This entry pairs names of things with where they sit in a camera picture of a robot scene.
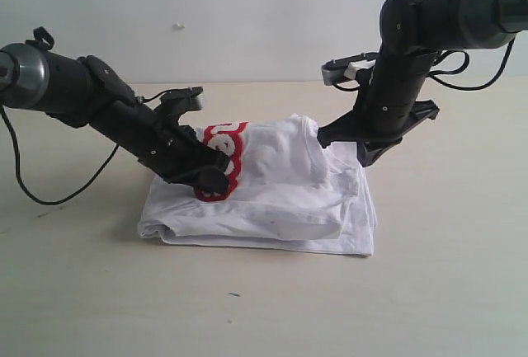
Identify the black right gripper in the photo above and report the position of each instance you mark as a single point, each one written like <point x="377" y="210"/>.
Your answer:
<point x="383" y="106"/>

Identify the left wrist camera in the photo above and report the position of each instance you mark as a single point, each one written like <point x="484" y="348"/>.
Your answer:
<point x="182" y="100"/>

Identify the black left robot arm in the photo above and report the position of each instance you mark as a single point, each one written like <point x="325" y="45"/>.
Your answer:
<point x="88" y="92"/>

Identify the small white wall peg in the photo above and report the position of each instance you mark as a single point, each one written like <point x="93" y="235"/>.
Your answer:
<point x="178" y="26"/>

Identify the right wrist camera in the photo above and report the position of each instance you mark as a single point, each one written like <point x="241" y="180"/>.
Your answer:
<point x="338" y="71"/>

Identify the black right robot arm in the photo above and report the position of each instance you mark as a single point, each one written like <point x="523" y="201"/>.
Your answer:
<point x="416" y="35"/>

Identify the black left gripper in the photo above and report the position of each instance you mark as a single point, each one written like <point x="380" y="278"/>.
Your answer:
<point x="170" y="151"/>

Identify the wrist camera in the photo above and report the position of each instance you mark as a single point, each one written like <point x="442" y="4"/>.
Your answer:
<point x="182" y="100"/>
<point x="338" y="71"/>

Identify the white t-shirt red lettering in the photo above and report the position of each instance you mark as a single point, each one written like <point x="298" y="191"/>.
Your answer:
<point x="286" y="192"/>

